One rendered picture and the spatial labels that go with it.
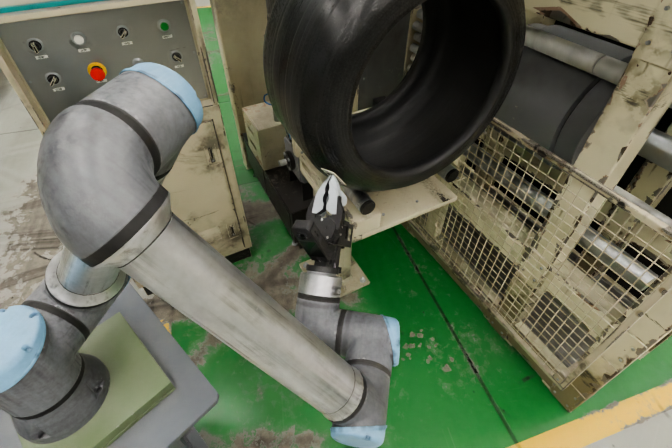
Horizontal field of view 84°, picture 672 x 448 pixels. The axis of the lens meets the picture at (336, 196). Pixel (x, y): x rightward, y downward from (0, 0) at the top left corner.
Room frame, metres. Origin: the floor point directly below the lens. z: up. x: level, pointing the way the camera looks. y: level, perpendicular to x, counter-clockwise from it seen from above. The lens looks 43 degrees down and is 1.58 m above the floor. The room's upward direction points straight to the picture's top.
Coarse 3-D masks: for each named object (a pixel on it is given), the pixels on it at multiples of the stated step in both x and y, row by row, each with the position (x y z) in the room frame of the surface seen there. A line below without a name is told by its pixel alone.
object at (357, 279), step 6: (300, 264) 1.18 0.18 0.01; (312, 264) 1.18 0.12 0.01; (354, 264) 1.18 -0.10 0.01; (306, 270) 1.15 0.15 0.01; (354, 270) 1.15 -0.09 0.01; (360, 270) 1.15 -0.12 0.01; (354, 276) 1.11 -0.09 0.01; (360, 276) 1.11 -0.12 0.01; (348, 282) 1.07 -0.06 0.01; (354, 282) 1.07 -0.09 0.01; (360, 282) 1.07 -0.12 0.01; (366, 282) 1.07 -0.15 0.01; (342, 288) 1.04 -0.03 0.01; (348, 288) 1.04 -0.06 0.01; (354, 288) 1.04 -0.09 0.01; (342, 294) 1.01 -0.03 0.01
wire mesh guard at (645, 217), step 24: (528, 144) 0.85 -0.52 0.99; (456, 168) 1.04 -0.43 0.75; (480, 168) 0.96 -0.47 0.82; (576, 168) 0.73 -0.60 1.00; (456, 192) 1.02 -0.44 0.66; (600, 192) 0.66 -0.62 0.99; (432, 216) 1.10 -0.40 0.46; (456, 216) 0.99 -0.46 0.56; (648, 216) 0.57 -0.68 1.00; (432, 240) 1.07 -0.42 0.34; (456, 240) 0.96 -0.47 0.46; (504, 240) 0.81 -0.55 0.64; (480, 264) 0.85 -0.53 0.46; (552, 264) 0.67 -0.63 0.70; (576, 264) 0.62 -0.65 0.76; (504, 288) 0.75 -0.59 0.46; (528, 288) 0.69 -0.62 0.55; (528, 312) 0.65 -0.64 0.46; (528, 336) 0.62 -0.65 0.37; (552, 336) 0.57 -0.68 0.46
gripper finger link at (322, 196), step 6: (324, 186) 0.62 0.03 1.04; (318, 192) 0.61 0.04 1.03; (324, 192) 0.61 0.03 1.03; (318, 198) 0.60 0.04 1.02; (324, 198) 0.60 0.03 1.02; (318, 204) 0.59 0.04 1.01; (324, 204) 0.59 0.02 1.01; (312, 210) 0.58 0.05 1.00; (318, 210) 0.58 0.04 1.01; (324, 210) 0.58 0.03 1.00
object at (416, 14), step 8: (416, 8) 1.34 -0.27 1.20; (416, 16) 1.34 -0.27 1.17; (416, 24) 1.32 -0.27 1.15; (408, 32) 1.34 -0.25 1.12; (416, 32) 1.33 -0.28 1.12; (408, 40) 1.33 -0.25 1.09; (416, 40) 1.32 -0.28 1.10; (408, 48) 1.33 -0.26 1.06; (416, 48) 1.30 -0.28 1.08; (408, 56) 1.34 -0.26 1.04; (408, 64) 1.34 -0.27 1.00
